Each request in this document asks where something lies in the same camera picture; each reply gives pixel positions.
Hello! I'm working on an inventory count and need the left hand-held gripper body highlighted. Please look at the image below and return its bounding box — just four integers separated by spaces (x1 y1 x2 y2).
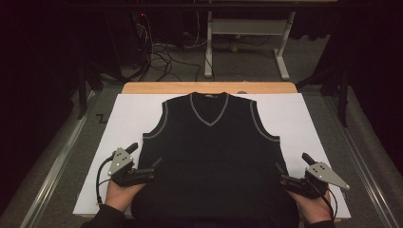
106 146 143 188

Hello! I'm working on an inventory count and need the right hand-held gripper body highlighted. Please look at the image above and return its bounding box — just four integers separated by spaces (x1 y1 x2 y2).
297 161 352 200

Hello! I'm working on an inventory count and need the dark navy knitted vest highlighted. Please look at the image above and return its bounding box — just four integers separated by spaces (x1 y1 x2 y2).
130 91 300 228

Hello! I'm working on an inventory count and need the person's right hand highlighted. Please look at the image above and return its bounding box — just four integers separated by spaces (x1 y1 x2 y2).
286 189 334 224

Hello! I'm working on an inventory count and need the person's left hand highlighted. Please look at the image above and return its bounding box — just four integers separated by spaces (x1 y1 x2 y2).
105 180 145 213

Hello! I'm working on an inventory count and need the white board sheet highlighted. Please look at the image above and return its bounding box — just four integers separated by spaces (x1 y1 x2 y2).
72 92 353 219

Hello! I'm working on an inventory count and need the black metal stand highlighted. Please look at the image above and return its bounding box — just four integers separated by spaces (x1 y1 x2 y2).
296 62 352 128
76 59 106 121

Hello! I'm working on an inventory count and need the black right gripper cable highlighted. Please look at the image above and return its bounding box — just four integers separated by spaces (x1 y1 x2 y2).
317 184 339 221

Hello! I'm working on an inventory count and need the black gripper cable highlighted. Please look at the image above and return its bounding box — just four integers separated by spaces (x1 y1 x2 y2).
95 154 116 207
317 184 339 221

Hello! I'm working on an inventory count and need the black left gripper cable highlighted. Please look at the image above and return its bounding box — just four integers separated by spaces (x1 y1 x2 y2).
95 154 116 207

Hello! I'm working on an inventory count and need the metal floor rail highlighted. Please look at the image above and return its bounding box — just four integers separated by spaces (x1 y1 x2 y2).
18 89 98 228
321 94 401 228

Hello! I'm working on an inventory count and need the tangle of floor cables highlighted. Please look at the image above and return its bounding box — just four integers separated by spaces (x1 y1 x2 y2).
135 11 204 84

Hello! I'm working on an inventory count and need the white metal table frame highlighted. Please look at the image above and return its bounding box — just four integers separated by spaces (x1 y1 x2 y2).
203 10 297 82

